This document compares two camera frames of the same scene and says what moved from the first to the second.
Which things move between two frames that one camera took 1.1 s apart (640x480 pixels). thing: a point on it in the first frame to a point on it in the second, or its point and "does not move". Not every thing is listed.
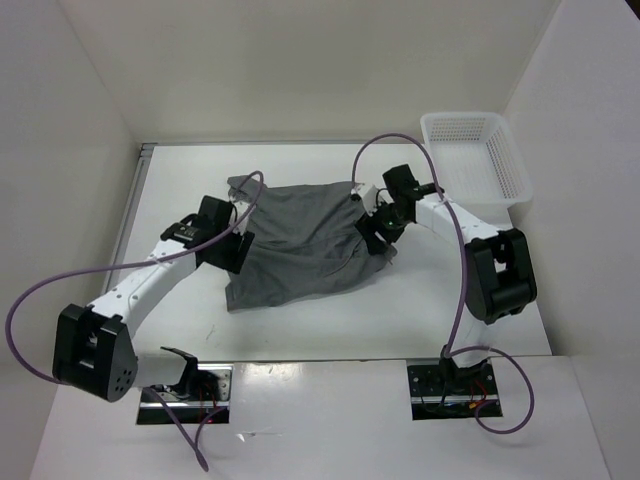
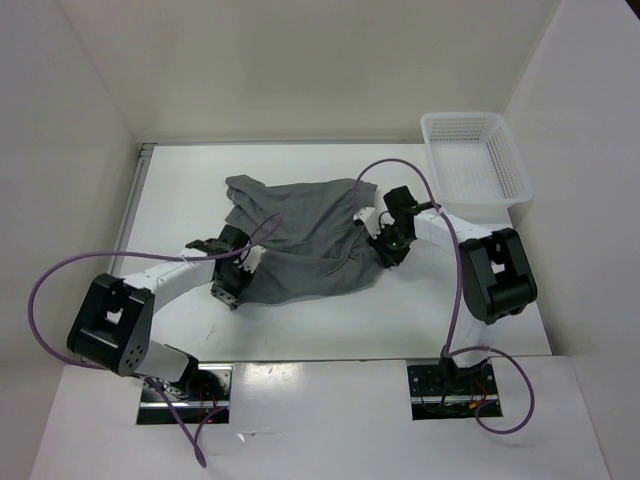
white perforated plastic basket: [476, 158] does not move
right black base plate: [440, 392] does not move
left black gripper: [234, 261] to [231, 298]
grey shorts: [306, 241] does not move
